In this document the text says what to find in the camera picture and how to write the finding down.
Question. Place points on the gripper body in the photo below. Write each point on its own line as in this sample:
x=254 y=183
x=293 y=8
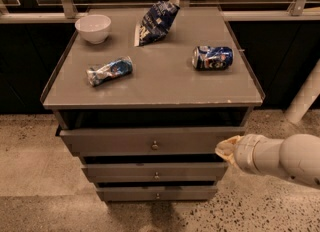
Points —
x=242 y=153

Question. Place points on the grey top drawer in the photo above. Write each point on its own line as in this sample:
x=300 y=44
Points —
x=146 y=141

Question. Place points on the grey drawer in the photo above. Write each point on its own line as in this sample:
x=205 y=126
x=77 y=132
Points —
x=154 y=172
x=166 y=193
x=146 y=141

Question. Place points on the grey bottom drawer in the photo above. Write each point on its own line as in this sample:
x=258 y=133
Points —
x=166 y=193

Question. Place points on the grey drawer cabinet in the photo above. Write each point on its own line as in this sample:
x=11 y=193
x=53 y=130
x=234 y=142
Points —
x=164 y=90

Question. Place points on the grey middle drawer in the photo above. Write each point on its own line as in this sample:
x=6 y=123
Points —
x=154 y=172

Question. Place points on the blue soda can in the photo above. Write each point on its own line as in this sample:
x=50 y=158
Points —
x=212 y=58

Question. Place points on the white diagonal pole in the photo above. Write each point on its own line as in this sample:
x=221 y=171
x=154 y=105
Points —
x=308 y=93

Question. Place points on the blue chip bag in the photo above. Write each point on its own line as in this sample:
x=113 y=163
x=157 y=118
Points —
x=156 y=23

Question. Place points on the crushed blue plastic bottle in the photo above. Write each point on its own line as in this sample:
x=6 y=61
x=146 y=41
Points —
x=105 y=72

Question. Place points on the white ceramic bowl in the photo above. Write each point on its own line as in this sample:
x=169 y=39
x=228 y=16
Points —
x=94 y=28

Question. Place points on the metal window railing frame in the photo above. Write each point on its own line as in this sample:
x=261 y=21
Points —
x=66 y=6

